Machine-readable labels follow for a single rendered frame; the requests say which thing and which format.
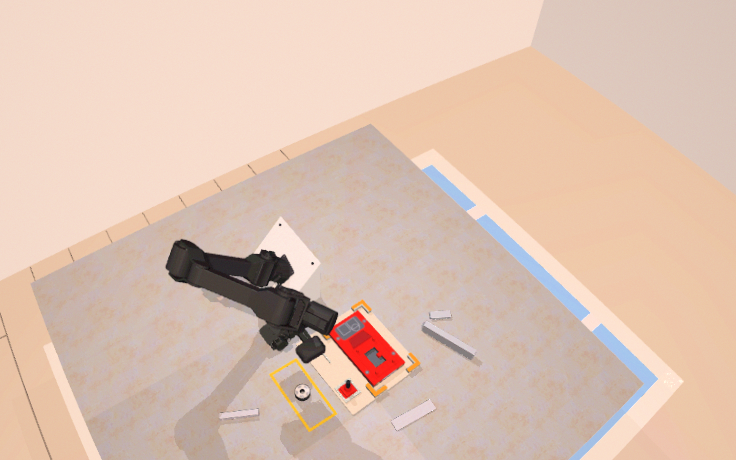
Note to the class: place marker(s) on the black and grey wheel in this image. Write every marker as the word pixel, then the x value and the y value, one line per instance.
pixel 302 388

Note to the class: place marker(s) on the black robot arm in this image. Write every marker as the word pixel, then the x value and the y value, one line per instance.
pixel 276 305

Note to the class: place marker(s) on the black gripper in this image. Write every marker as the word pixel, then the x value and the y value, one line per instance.
pixel 310 348

